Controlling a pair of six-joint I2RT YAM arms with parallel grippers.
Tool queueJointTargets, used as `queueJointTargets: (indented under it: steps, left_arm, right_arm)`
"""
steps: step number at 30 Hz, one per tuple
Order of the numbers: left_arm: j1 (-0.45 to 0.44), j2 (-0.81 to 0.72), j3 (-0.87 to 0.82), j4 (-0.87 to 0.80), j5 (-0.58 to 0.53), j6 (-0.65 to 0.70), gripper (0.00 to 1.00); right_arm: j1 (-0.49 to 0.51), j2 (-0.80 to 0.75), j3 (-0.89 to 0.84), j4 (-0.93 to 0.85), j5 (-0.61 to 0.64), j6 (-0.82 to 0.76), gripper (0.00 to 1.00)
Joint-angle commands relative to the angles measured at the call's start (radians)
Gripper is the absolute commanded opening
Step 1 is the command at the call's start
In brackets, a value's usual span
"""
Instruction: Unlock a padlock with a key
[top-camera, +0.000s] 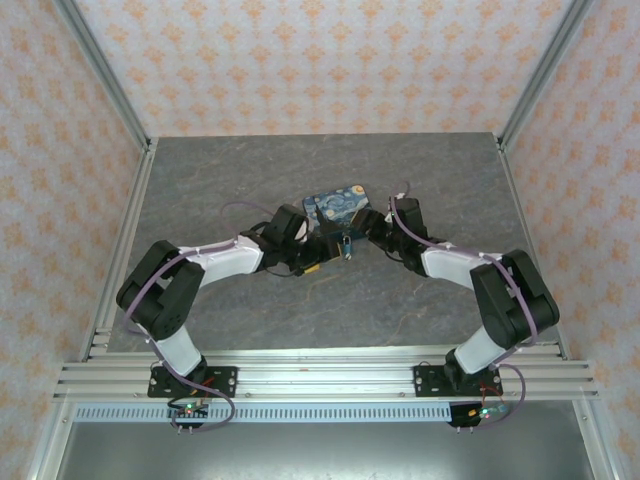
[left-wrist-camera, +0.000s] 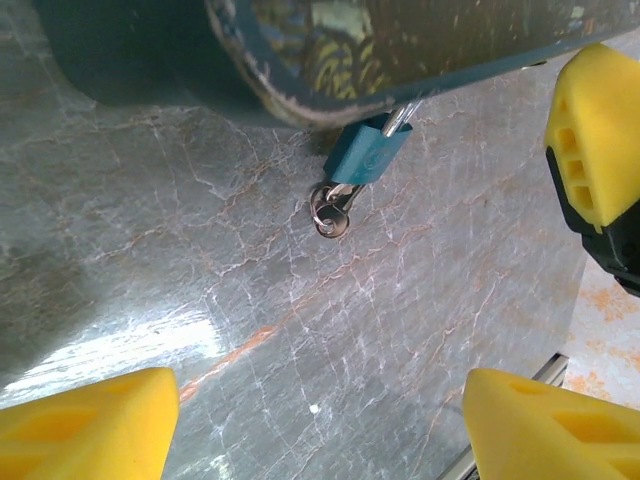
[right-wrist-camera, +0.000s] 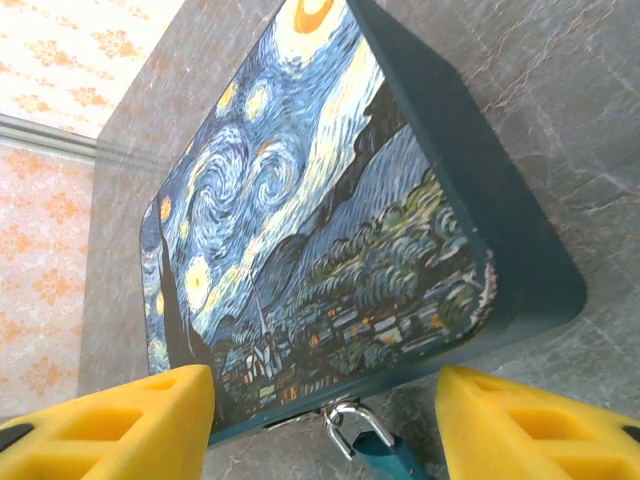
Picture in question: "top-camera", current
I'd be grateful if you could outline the starry night printed box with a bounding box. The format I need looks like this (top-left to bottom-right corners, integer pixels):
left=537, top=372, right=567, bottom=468
left=302, top=183, right=374, bottom=241

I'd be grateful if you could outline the small controller circuit board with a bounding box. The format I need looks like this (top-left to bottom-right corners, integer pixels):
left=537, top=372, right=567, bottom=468
left=451, top=402, right=507, bottom=432
left=167, top=399, right=211, bottom=434

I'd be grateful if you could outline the grey metal panel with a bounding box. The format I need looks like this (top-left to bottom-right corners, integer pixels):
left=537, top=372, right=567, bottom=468
left=54, top=421, right=599, bottom=480

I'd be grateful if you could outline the aluminium frame rail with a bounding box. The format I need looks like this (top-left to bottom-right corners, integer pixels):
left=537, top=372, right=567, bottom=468
left=79, top=139, right=159, bottom=361
left=53, top=349, right=600, bottom=404
left=496, top=142, right=569, bottom=361

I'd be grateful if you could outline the slotted grey cable duct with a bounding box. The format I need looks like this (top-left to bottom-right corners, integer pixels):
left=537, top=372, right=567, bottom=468
left=73, top=403, right=509, bottom=425

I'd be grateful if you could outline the aluminium corner post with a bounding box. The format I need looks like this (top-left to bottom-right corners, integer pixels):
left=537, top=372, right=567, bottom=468
left=53, top=0, right=153, bottom=151
left=27, top=399, right=79, bottom=480
left=572, top=399, right=624, bottom=480
left=497, top=0, right=594, bottom=151

